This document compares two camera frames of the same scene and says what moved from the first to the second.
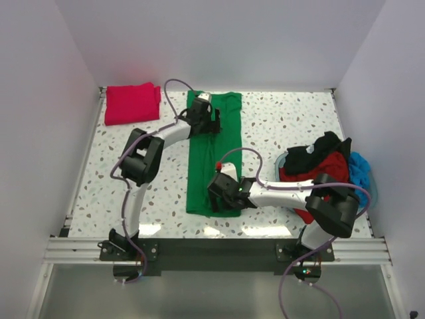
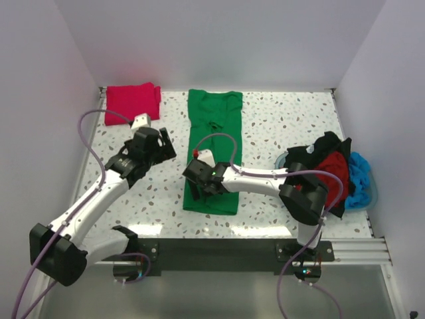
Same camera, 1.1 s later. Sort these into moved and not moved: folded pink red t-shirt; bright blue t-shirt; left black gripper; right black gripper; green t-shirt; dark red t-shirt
Moved: right black gripper; left black gripper
Not moved: green t-shirt; bright blue t-shirt; dark red t-shirt; folded pink red t-shirt
